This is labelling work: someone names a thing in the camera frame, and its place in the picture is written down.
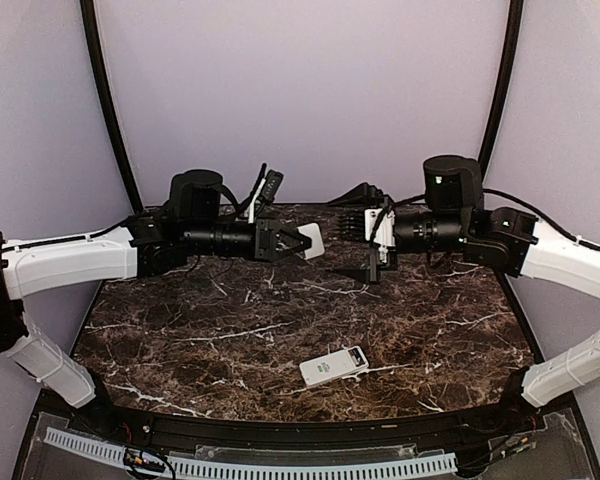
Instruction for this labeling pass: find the white slotted cable duct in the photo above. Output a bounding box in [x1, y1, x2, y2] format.
[43, 427, 458, 479]

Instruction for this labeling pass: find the white remote control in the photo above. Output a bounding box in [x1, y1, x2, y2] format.
[299, 347, 369, 387]

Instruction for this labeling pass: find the black frame post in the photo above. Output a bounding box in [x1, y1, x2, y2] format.
[478, 0, 525, 179]
[79, 0, 144, 213]

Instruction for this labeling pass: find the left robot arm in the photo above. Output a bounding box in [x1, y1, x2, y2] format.
[0, 169, 324, 436]

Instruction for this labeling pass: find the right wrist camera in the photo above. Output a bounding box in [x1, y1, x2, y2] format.
[337, 208, 396, 250]

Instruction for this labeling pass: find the white battery cover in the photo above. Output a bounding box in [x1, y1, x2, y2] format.
[298, 223, 325, 260]

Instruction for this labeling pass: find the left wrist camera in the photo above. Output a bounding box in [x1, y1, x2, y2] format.
[246, 163, 284, 223]

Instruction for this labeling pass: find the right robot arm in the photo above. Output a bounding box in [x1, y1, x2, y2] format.
[330, 155, 600, 434]

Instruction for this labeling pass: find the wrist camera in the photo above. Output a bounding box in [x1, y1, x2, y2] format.
[246, 163, 284, 223]
[337, 208, 396, 250]

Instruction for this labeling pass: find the left black frame post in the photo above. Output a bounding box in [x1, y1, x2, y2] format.
[79, 0, 144, 213]

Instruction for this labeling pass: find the blue orange battery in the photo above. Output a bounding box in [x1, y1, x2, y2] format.
[347, 347, 369, 368]

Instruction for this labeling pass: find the right black frame post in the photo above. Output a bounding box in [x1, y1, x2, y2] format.
[478, 0, 525, 179]

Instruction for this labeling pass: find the black front rail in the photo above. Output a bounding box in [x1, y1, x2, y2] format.
[73, 405, 534, 451]

